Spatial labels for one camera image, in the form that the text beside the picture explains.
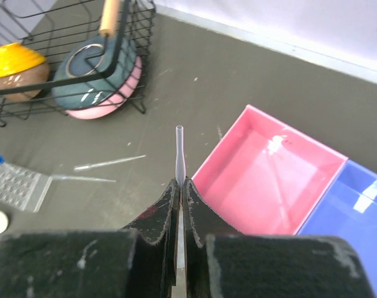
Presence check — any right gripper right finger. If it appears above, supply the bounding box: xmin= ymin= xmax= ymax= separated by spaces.
xmin=181 ymin=179 xmax=375 ymax=297

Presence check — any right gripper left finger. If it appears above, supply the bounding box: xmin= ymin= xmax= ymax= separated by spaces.
xmin=0 ymin=180 xmax=179 ymax=297

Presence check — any pink plastic bin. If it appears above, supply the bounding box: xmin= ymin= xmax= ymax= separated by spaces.
xmin=193 ymin=105 xmax=347 ymax=235

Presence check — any clear pipette long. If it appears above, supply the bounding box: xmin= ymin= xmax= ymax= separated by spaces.
xmin=74 ymin=155 xmax=146 ymax=172

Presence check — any clear test tube rack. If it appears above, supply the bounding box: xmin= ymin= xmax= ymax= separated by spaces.
xmin=0 ymin=164 xmax=52 ymax=213

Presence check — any blue plastic bin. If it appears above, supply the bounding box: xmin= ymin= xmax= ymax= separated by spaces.
xmin=298 ymin=160 xmax=377 ymax=296

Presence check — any pink ceramic plate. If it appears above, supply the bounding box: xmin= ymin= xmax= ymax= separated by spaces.
xmin=66 ymin=56 xmax=142 ymax=120

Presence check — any blue ceramic plate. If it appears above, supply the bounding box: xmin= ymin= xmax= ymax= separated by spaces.
xmin=52 ymin=35 xmax=137 ymax=110

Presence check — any yellow and brown bowl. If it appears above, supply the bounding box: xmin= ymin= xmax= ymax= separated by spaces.
xmin=0 ymin=42 xmax=50 ymax=90

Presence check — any black wire dish basket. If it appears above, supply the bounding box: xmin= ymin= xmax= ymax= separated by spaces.
xmin=0 ymin=1 xmax=157 ymax=127

